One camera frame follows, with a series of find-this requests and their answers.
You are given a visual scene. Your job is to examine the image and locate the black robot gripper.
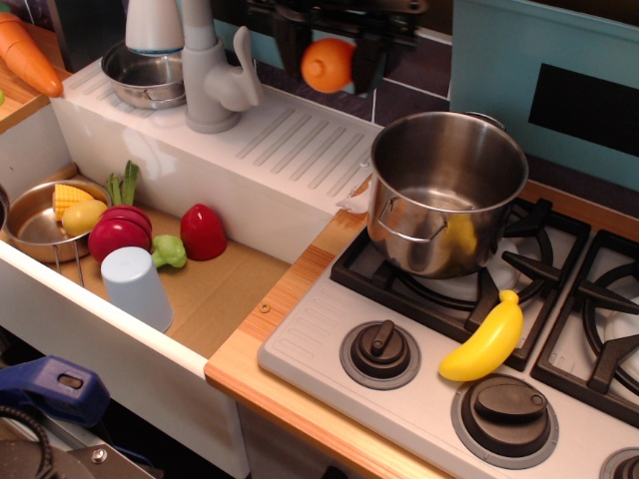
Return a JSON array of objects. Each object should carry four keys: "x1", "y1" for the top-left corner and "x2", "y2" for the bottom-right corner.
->
[{"x1": 247, "y1": 0, "x2": 428, "y2": 95}]

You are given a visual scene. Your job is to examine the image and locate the small orange toy carrot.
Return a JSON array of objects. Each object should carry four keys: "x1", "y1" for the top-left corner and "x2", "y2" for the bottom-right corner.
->
[{"x1": 301, "y1": 38, "x2": 355, "y2": 94}]

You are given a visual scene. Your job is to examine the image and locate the large stainless steel pot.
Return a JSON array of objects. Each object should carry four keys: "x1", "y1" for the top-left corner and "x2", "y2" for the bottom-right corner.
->
[{"x1": 367, "y1": 112, "x2": 528, "y2": 279}]

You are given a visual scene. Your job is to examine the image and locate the small steel pot behind faucet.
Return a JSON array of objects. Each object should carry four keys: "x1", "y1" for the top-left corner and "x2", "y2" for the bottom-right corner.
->
[{"x1": 101, "y1": 41, "x2": 186, "y2": 110}]

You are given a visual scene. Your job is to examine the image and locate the large orange toy carrot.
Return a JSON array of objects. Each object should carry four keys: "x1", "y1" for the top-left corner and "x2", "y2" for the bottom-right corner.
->
[{"x1": 1, "y1": 12, "x2": 64, "y2": 98}]

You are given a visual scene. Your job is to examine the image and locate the grey toy faucet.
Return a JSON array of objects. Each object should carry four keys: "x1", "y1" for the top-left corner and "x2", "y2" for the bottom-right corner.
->
[{"x1": 181, "y1": 1, "x2": 264, "y2": 134}]

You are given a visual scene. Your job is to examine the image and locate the white bottle with blue band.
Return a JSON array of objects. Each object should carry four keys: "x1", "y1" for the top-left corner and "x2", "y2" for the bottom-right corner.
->
[{"x1": 125, "y1": 0, "x2": 184, "y2": 56}]

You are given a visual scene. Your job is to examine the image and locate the green toy broccoli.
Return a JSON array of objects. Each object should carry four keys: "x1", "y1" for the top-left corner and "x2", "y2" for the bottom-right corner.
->
[{"x1": 152, "y1": 235, "x2": 188, "y2": 268}]

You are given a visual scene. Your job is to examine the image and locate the red toy radish with leaves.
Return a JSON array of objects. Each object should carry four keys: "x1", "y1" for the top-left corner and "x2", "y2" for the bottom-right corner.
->
[{"x1": 88, "y1": 160, "x2": 152, "y2": 263}]

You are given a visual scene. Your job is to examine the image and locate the white toy sink basin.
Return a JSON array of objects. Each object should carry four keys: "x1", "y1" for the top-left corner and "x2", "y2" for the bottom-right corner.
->
[{"x1": 1, "y1": 64, "x2": 378, "y2": 478}]

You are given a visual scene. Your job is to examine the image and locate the left black burner grate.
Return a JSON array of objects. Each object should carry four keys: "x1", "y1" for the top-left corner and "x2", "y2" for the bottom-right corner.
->
[{"x1": 329, "y1": 199, "x2": 590, "y2": 371}]

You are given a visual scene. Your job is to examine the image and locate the black burner grate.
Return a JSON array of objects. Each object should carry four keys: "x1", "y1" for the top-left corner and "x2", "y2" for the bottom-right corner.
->
[
  {"x1": 329, "y1": 199, "x2": 590, "y2": 371},
  {"x1": 531, "y1": 231, "x2": 638, "y2": 427}
]

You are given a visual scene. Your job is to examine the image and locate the yellow toy potato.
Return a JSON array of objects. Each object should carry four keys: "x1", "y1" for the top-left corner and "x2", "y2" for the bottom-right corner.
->
[{"x1": 62, "y1": 200, "x2": 108, "y2": 238}]

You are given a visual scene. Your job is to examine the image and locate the yellow toy corn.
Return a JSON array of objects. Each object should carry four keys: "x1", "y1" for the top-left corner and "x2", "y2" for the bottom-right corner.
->
[{"x1": 52, "y1": 184, "x2": 94, "y2": 222}]

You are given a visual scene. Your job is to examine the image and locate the light blue plastic cup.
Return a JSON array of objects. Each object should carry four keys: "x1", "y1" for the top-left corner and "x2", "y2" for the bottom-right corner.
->
[{"x1": 101, "y1": 246, "x2": 174, "y2": 332}]

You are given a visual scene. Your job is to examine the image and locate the left black stove knob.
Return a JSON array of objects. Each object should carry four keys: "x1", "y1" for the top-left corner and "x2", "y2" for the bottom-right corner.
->
[{"x1": 339, "y1": 319, "x2": 421, "y2": 391}]

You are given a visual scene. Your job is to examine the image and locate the black stove knob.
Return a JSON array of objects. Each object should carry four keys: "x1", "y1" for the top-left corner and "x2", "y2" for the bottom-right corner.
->
[
  {"x1": 339, "y1": 319, "x2": 421, "y2": 391},
  {"x1": 450, "y1": 373, "x2": 559, "y2": 470},
  {"x1": 599, "y1": 447, "x2": 639, "y2": 479}
]

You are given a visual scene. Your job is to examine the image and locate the yellow toy banana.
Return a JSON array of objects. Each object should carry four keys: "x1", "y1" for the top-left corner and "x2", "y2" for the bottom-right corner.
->
[{"x1": 438, "y1": 289, "x2": 523, "y2": 382}]

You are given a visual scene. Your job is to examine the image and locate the small metal bowl in sink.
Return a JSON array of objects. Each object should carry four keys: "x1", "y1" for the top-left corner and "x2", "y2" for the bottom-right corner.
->
[{"x1": 4, "y1": 180, "x2": 111, "y2": 263}]

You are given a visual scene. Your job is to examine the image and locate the grey toy stove top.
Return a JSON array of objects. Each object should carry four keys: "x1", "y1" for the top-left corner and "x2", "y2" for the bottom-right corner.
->
[{"x1": 257, "y1": 197, "x2": 639, "y2": 479}]

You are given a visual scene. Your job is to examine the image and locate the right black burner grate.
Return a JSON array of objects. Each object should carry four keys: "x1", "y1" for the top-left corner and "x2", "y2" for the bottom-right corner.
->
[{"x1": 531, "y1": 231, "x2": 638, "y2": 427}]

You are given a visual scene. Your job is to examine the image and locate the middle black stove knob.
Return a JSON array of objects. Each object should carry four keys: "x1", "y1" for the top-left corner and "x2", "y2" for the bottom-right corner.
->
[{"x1": 450, "y1": 373, "x2": 559, "y2": 470}]

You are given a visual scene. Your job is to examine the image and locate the blue clamp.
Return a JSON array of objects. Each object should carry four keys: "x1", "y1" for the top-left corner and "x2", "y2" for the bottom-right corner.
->
[{"x1": 1, "y1": 355, "x2": 111, "y2": 427}]

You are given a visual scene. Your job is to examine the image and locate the right black stove knob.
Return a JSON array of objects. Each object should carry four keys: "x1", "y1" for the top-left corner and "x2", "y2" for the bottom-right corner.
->
[{"x1": 599, "y1": 447, "x2": 639, "y2": 479}]

